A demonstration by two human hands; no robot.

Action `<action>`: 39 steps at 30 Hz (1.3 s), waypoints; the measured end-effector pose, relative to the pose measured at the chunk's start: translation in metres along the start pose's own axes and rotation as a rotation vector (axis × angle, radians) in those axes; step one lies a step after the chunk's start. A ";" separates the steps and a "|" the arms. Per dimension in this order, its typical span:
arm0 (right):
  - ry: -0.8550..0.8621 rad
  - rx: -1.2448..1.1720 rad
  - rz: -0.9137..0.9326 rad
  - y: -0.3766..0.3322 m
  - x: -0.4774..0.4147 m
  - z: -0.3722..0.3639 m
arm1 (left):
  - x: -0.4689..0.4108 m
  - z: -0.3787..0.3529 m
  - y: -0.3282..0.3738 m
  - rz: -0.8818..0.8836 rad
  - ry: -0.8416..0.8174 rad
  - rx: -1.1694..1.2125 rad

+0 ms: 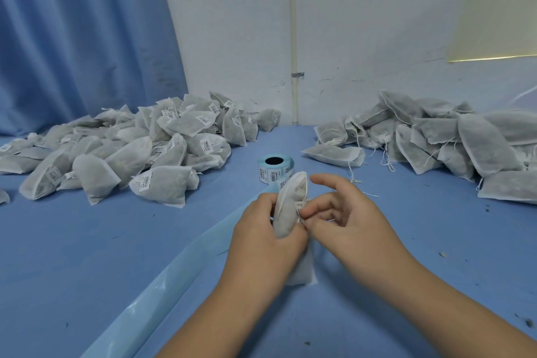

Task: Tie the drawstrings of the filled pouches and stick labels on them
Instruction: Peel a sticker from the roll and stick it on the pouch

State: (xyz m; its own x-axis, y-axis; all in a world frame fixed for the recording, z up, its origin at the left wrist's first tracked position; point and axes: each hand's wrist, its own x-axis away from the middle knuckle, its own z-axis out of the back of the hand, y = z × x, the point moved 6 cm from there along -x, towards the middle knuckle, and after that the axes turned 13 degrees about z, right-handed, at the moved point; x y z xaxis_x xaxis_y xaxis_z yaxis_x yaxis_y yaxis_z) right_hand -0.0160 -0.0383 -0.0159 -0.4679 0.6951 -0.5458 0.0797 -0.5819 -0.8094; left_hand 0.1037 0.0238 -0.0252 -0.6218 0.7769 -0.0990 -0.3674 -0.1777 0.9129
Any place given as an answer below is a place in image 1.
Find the person's right hand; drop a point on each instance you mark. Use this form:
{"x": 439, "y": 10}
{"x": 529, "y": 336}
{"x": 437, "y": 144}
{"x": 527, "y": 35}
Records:
{"x": 361, "y": 232}

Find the person's left hand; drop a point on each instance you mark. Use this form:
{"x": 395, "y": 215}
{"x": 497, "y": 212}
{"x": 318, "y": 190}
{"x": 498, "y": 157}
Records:
{"x": 260, "y": 253}

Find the white sachet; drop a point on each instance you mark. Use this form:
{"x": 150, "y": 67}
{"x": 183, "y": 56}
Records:
{"x": 289, "y": 202}

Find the blue label roll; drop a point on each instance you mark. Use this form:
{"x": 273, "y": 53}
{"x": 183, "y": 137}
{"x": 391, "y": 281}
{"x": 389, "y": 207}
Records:
{"x": 273, "y": 171}

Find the pile of unlabelled herb bags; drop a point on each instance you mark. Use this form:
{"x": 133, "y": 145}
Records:
{"x": 428, "y": 140}

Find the pile of labelled herb bags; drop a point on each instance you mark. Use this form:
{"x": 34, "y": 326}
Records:
{"x": 134, "y": 148}

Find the lone white pouch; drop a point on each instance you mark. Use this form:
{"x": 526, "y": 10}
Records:
{"x": 3, "y": 197}

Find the person's right forearm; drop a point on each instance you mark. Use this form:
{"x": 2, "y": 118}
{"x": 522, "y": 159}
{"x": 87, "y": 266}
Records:
{"x": 466, "y": 320}

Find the blue curtain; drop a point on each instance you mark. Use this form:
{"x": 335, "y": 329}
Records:
{"x": 84, "y": 35}

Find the white wall pipe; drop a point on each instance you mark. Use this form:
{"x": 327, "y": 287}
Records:
{"x": 294, "y": 26}

